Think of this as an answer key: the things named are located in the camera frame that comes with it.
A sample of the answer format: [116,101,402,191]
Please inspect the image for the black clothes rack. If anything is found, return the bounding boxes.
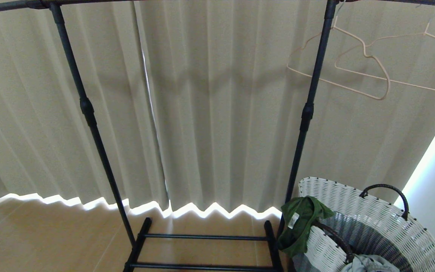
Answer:
[0,0,435,272]

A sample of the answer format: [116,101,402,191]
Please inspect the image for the beige curtain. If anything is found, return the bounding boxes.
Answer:
[0,0,435,220]

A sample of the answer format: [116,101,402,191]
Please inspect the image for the pink clothes hanger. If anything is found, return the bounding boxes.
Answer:
[334,0,435,96]
[287,0,391,101]

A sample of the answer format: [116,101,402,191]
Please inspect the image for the pale grey shorts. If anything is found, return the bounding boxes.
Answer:
[340,254,390,272]

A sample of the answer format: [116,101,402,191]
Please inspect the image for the green garment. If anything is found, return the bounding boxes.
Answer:
[277,196,336,258]

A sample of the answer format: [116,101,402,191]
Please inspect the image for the white laundry basket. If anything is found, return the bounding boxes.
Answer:
[292,176,435,272]

